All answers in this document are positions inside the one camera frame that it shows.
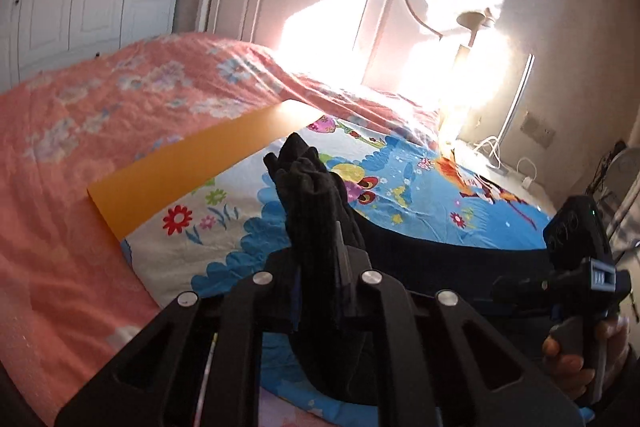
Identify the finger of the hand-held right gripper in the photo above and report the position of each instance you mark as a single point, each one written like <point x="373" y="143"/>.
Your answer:
<point x="520" y="286"/>
<point x="547" y="311"/>

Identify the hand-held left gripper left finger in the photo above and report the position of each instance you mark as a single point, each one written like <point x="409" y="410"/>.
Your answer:
<point x="280" y="302"/>

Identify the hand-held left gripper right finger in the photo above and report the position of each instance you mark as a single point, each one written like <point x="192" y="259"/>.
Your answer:
<point x="360" y="302"/>

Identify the black pants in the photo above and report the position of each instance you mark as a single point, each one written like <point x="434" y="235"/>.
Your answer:
<point x="310" y="207"/>

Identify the person's right hand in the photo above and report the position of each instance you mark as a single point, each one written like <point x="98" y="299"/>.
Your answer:
<point x="567" y="372"/>

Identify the beige printed curtain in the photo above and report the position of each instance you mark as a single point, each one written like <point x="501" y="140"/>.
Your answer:
<point x="625" y="219"/>

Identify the black lamp stand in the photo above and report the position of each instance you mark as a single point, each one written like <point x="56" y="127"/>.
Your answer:
<point x="601" y="174"/>

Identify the white nightstand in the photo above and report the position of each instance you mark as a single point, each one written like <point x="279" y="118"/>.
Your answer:
<point x="500" y="196"/>

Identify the blue cartoon printed blanket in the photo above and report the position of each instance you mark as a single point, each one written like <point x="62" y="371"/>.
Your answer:
<point x="425" y="217"/>

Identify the pink floral bed quilt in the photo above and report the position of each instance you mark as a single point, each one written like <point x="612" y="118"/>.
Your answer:
<point x="75" y="117"/>

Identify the beige wall socket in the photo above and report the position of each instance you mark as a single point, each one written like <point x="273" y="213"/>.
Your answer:
<point x="537" y="128"/>

